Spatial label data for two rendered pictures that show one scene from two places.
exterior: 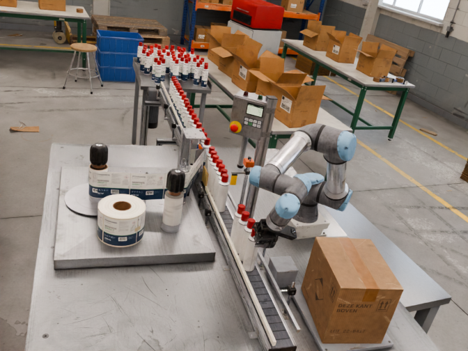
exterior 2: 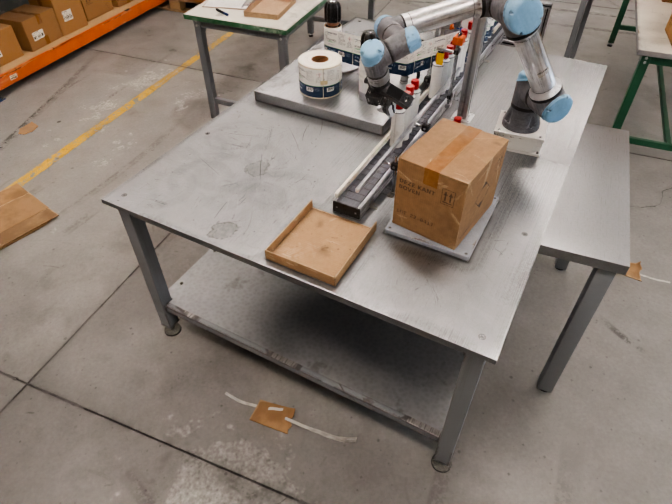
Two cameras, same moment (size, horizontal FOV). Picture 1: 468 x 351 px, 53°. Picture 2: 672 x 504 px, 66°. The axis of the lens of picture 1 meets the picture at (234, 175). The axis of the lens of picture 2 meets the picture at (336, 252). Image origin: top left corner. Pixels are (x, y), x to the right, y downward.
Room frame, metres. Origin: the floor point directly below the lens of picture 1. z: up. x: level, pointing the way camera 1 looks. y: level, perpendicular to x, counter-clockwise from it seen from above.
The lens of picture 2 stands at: (0.24, -1.32, 2.03)
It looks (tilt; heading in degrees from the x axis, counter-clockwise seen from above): 44 degrees down; 49
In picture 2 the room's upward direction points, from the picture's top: straight up
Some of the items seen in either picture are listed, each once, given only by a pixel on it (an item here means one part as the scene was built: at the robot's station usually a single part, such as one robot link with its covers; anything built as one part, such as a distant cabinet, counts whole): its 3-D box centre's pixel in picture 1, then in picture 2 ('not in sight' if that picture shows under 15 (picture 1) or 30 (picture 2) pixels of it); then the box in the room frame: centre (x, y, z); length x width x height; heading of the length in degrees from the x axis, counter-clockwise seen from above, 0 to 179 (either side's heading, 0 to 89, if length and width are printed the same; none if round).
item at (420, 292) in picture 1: (316, 251); (508, 167); (1.92, -0.47, 0.81); 0.90 x 0.90 x 0.04; 27
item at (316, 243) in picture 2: not in sight; (322, 239); (1.04, -0.33, 0.85); 0.30 x 0.26 x 0.04; 20
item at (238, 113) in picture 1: (250, 115); not in sight; (2.10, -0.03, 1.38); 0.17 x 0.10 x 0.19; 75
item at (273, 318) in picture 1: (223, 220); (429, 107); (1.97, 0.01, 0.86); 1.65 x 0.08 x 0.04; 20
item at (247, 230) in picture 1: (247, 239); (404, 116); (1.66, -0.11, 0.98); 0.05 x 0.05 x 0.20
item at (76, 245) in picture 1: (130, 209); (355, 76); (1.94, 0.47, 0.86); 0.80 x 0.67 x 0.05; 20
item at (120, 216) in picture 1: (121, 219); (320, 74); (1.69, 0.45, 0.95); 0.20 x 0.20 x 0.14
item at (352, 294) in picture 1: (347, 288); (448, 182); (1.45, -0.51, 0.99); 0.30 x 0.24 x 0.27; 13
